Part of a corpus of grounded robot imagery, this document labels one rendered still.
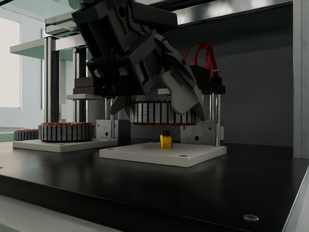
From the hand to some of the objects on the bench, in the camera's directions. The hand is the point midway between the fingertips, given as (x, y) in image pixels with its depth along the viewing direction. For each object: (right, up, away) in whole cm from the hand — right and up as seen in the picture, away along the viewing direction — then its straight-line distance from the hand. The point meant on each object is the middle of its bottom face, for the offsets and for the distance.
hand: (166, 115), depth 43 cm
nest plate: (0, -6, 0) cm, 6 cm away
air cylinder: (-12, -6, +25) cm, 29 cm away
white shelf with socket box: (-54, -9, +104) cm, 118 cm away
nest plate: (-20, -6, +13) cm, 25 cm away
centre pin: (0, -5, 0) cm, 5 cm away
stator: (-20, -5, +13) cm, 25 cm away
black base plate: (-9, -9, +8) cm, 15 cm away
